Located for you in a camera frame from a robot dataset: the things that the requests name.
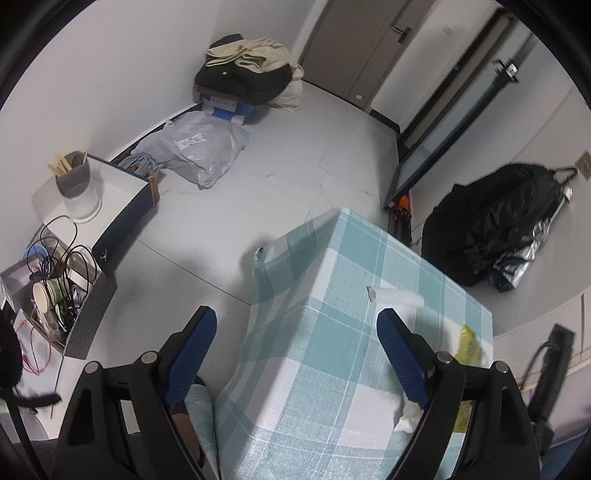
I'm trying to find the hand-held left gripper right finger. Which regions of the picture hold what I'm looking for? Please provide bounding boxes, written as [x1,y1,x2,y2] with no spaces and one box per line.
[376,308,541,480]

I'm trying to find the blue and white box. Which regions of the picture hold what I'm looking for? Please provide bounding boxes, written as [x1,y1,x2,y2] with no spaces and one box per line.
[199,90,257,126]

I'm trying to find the grey cup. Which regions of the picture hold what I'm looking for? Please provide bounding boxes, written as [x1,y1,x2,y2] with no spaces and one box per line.
[55,151,93,198]

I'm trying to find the blue grey fabric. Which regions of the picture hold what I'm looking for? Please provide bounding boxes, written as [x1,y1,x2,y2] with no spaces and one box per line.
[113,152,162,180]

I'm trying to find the silver garment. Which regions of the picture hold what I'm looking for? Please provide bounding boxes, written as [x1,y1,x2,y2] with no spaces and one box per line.
[489,186,574,292]

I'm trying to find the cream cloth bag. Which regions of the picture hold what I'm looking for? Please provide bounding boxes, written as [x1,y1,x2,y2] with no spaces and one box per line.
[270,65,305,114]

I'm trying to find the white box with dark sides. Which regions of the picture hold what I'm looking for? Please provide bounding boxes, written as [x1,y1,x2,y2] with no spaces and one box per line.
[32,154,160,274]

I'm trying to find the teal checkered tablecloth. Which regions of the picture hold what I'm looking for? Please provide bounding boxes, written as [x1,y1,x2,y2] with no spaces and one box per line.
[212,208,495,480]

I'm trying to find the frosted plastic cup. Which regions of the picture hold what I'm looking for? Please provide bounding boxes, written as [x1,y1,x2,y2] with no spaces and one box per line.
[62,181,103,225]

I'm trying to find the white tissue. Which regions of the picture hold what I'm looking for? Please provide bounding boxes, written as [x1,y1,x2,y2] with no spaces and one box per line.
[392,392,426,435]

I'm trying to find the yellow snack bag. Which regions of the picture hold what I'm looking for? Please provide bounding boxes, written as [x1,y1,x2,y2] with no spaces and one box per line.
[450,324,494,433]

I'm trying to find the black framed glass door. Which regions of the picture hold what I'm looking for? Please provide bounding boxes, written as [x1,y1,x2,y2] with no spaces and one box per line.
[382,8,533,209]

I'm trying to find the white paper roll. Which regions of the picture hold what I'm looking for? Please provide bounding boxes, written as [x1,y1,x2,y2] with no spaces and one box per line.
[366,285,425,320]

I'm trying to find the black clothing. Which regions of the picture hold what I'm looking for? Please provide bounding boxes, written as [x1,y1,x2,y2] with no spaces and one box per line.
[194,59,297,107]

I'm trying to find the brown door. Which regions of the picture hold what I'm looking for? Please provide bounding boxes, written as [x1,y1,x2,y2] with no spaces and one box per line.
[299,0,440,112]

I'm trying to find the bundle of wooden chopsticks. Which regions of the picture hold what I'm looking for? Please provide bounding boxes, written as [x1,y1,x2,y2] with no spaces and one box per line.
[47,150,88,177]

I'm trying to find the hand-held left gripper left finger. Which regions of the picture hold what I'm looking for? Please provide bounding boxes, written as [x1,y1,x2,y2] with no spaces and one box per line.
[51,305,218,480]

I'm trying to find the black power strip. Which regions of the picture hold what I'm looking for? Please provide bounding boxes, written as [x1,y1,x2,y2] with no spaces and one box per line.
[525,323,576,422]

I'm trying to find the tangled black cables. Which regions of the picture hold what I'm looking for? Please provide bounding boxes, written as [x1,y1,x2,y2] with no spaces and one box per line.
[38,213,103,326]

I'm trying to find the beige clothing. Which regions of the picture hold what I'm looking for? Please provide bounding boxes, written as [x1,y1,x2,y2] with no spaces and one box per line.
[205,38,294,75]

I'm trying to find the grey plastic mailer bag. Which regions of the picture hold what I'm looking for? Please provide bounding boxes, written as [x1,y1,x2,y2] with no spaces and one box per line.
[129,111,253,189]

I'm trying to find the black jacket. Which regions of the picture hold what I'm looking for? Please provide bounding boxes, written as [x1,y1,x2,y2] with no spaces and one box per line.
[420,162,574,288]

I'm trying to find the red cable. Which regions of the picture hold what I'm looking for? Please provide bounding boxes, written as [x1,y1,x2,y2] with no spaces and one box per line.
[17,318,52,376]

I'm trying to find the orange and black tool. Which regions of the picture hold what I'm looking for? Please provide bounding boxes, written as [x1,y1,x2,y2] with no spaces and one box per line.
[389,195,415,243]

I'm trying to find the grey speckled box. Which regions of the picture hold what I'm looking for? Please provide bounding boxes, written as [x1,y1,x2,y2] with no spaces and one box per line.
[0,255,119,360]

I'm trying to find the black fuzzy cloth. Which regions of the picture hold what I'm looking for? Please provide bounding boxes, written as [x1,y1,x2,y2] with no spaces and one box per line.
[0,313,64,409]

